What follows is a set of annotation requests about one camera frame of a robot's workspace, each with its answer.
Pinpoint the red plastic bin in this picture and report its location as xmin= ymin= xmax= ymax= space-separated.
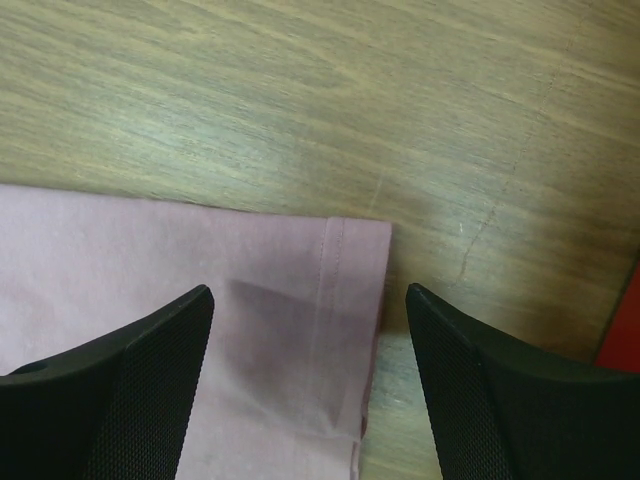
xmin=595 ymin=262 xmax=640 ymax=373

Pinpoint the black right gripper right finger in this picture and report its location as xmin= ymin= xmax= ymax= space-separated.
xmin=406 ymin=283 xmax=639 ymax=479

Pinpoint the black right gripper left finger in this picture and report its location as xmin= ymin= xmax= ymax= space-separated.
xmin=1 ymin=285 xmax=214 ymax=479

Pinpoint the dusty pink graphic t-shirt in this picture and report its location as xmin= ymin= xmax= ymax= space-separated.
xmin=1 ymin=185 xmax=392 ymax=479

